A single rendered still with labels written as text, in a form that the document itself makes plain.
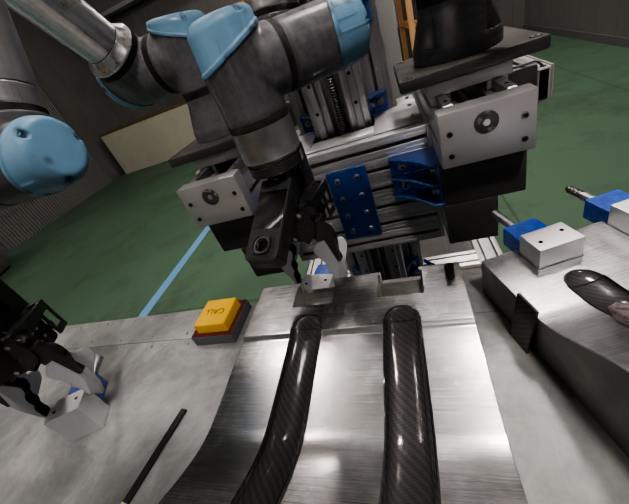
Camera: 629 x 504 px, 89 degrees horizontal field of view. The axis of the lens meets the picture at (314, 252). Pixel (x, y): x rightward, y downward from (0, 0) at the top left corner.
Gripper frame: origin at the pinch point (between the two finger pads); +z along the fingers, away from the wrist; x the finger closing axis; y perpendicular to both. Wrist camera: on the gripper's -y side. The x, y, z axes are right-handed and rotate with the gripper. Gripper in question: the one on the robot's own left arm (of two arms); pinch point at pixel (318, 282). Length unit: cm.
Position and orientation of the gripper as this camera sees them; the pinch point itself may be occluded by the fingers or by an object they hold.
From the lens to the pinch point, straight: 50.4
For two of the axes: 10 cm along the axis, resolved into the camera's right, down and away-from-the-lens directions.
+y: 3.3, -6.3, 7.1
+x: -8.9, 0.5, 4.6
